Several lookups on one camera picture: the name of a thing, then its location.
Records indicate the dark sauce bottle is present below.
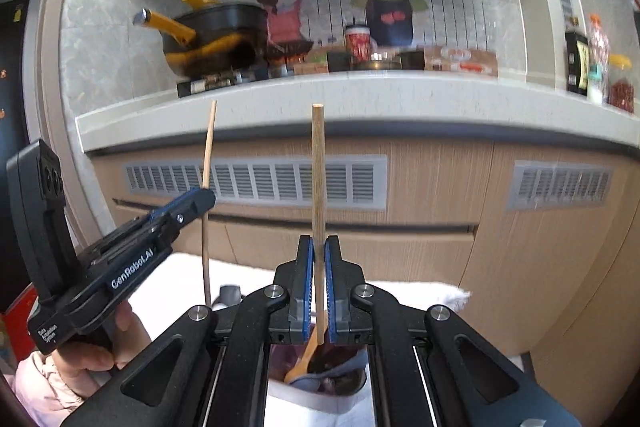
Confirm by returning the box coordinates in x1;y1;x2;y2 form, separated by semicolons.
564;31;591;98

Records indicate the person's left forearm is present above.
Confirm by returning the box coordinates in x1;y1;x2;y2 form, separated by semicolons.
13;349;107;427

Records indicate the wooden kitchen cabinet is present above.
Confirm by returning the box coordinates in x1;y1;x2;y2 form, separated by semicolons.
84;136;640;410

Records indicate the short grey cabinet vent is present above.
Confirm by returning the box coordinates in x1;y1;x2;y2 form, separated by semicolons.
509;160;614;211

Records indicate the person's left hand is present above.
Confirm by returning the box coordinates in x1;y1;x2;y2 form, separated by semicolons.
56;299;152;371

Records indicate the purple plastic utensil holder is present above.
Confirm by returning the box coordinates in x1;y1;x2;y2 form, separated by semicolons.
267;341;374;397

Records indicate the black refrigerator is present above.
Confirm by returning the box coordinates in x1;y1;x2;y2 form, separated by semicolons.
0;0;34;314

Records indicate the white textured table cloth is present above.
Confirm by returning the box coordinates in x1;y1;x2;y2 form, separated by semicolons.
129;254;474;427

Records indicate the wooden chopstick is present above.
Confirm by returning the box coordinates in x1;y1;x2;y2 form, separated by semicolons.
201;100;219;304
310;103;329;349

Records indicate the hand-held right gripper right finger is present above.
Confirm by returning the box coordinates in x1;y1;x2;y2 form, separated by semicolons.
325;234;583;427

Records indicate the wooden spoon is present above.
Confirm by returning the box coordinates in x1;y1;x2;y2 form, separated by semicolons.
283;331;321;384

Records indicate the wide grey cabinet vent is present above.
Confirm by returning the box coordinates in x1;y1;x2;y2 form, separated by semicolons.
122;154;389;211

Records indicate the white stone kitchen counter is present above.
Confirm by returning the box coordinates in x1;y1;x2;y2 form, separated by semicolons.
75;71;640;154

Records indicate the brown food package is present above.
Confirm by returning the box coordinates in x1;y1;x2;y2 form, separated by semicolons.
292;49;352;76

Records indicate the small metal jar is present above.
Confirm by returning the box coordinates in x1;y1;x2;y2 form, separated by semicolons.
369;51;402;71

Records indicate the red cup with black lid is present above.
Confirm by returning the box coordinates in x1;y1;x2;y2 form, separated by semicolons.
343;24;374;66

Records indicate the black pan with yellow handle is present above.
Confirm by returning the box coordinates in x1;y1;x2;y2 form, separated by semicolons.
132;0;269;78

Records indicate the blue-grey rice scoop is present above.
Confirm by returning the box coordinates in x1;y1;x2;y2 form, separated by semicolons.
292;349;369;394

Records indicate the red floor mat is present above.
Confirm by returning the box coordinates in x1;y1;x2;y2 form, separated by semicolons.
0;284;42;370

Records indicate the red and white food package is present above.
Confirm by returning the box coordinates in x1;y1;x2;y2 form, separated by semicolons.
424;46;499;76

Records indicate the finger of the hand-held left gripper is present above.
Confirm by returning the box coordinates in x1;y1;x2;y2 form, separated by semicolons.
162;190;217;241
142;187;201;228

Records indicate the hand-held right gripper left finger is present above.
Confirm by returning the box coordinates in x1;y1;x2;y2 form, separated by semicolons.
60;234;316;427

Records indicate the clear bottle with orange cap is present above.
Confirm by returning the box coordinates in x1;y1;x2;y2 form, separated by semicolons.
587;14;611;104

